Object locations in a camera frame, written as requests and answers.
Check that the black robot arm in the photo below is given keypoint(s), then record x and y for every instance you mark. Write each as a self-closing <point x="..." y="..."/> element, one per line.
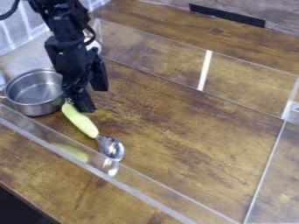
<point x="67" y="18"/>

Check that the green handled metal spoon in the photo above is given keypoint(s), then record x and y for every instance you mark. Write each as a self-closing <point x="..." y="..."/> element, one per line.
<point x="110" y="146"/>

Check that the white mushroom toy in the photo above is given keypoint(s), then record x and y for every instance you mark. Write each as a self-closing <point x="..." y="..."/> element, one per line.
<point x="97" y="42"/>

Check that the black strip on table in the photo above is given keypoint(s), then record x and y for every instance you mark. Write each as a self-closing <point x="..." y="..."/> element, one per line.
<point x="248" y="20"/>

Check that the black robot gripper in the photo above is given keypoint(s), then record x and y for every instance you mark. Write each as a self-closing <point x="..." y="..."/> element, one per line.
<point x="82" y="68"/>

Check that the small steel pot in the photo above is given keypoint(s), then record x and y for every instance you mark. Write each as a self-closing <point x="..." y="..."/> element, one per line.
<point x="35" y="92"/>

